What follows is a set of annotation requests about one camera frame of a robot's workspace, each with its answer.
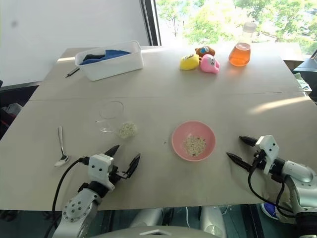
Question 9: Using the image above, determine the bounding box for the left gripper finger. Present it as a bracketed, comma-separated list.
[116, 153, 141, 179]
[104, 145, 120, 158]

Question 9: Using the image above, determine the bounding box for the brown plush toy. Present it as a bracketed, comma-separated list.
[195, 45, 216, 58]

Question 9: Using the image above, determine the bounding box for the grey robot torso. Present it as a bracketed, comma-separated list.
[94, 224, 208, 238]

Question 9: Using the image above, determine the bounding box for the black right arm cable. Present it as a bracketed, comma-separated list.
[248, 165, 298, 217]

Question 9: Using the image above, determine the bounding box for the black cloth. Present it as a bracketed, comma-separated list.
[82, 53, 106, 62]

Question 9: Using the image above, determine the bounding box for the black pen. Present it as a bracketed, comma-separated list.
[64, 67, 81, 79]

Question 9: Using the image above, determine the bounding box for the metal spoon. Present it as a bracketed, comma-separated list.
[54, 126, 72, 168]

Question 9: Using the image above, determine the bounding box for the flask with orange liquid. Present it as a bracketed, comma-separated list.
[228, 21, 258, 67]

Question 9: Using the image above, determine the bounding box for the pink plush toy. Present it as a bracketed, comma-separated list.
[200, 54, 221, 74]

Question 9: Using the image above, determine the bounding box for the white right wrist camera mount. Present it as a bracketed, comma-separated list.
[255, 134, 280, 176]

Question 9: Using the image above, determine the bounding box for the yellow plush toy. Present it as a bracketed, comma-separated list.
[179, 53, 201, 71]

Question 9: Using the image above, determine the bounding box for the cardboard box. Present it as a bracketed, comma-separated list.
[282, 59, 304, 73]

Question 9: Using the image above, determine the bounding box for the clear glass beaker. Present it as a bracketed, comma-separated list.
[95, 100, 138, 140]

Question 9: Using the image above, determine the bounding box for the black window frame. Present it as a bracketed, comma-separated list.
[139, 0, 162, 47]

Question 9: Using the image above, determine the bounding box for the blue cloth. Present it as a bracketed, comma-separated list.
[79, 49, 132, 66]

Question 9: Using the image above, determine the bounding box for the silver rounded robot leg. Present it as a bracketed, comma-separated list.
[128, 207, 164, 228]
[200, 205, 227, 238]

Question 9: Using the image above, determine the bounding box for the dark side desk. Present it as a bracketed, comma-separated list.
[0, 79, 41, 141]

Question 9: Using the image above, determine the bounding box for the white plastic bin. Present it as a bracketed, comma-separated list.
[74, 40, 145, 82]

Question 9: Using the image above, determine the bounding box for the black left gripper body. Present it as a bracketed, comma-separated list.
[107, 158, 122, 186]

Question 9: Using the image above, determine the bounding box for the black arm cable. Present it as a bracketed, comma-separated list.
[51, 156, 90, 214]
[248, 165, 298, 217]

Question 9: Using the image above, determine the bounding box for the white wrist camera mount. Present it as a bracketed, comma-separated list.
[87, 153, 115, 186]
[255, 134, 280, 176]

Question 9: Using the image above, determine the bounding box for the black monitor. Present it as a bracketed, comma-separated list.
[293, 49, 317, 103]

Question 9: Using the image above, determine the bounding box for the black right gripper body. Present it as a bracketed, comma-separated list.
[252, 145, 267, 171]

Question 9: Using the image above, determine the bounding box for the blue shoe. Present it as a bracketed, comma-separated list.
[260, 202, 280, 221]

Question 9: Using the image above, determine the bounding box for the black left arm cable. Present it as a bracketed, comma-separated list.
[51, 156, 90, 214]

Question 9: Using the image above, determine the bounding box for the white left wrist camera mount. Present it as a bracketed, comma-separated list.
[87, 153, 115, 186]

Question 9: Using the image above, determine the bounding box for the pink bowl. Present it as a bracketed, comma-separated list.
[171, 120, 216, 162]

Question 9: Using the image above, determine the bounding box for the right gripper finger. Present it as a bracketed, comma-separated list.
[238, 135, 259, 147]
[226, 152, 256, 172]

